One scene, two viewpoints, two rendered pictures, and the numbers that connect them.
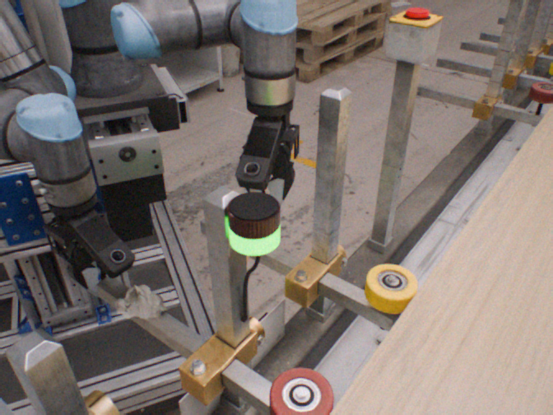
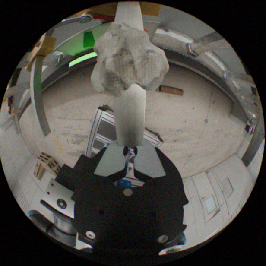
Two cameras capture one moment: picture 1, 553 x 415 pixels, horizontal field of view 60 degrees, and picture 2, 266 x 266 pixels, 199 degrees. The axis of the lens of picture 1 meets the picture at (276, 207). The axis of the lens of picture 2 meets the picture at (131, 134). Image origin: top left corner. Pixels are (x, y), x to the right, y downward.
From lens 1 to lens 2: 80 cm
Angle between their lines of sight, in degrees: 40
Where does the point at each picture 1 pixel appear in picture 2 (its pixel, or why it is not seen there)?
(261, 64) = not seen: outside the picture
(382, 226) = (27, 83)
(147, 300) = (115, 47)
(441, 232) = not seen: hidden behind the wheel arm
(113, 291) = (135, 115)
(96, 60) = (66, 230)
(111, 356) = not seen: hidden behind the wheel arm
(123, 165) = (67, 200)
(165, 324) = (130, 18)
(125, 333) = (112, 136)
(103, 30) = (60, 236)
